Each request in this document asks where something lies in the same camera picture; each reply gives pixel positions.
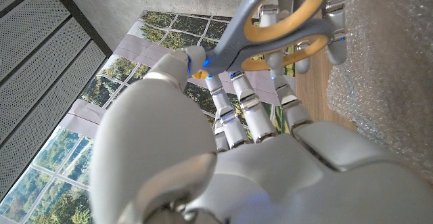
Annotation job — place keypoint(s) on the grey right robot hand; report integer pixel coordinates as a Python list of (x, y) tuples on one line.
[(338, 51)]

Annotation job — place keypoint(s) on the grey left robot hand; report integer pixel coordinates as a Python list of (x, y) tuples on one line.
[(162, 142)]

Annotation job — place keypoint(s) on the clear bubble wrap sheet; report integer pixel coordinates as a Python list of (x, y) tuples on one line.
[(389, 65)]

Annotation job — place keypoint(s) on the printed window forest backdrop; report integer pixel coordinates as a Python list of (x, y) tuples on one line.
[(111, 68)]

